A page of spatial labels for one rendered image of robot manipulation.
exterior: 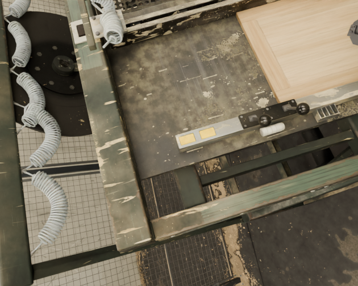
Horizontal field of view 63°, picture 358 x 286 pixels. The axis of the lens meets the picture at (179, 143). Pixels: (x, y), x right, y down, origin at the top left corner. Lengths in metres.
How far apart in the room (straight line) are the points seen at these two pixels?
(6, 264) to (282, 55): 1.22
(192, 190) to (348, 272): 1.91
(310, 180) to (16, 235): 1.01
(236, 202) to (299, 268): 2.09
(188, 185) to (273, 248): 2.14
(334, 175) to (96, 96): 0.79
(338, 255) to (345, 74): 1.76
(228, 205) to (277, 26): 0.73
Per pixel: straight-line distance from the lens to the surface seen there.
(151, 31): 1.19
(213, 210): 0.89
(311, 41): 1.25
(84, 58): 1.10
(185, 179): 0.99
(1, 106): 1.43
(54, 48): 1.75
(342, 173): 1.01
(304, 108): 0.92
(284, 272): 3.06
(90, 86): 1.03
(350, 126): 1.20
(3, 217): 1.25
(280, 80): 1.12
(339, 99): 1.12
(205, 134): 0.96
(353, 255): 2.64
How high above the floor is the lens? 2.22
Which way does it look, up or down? 34 degrees down
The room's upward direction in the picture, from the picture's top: 94 degrees counter-clockwise
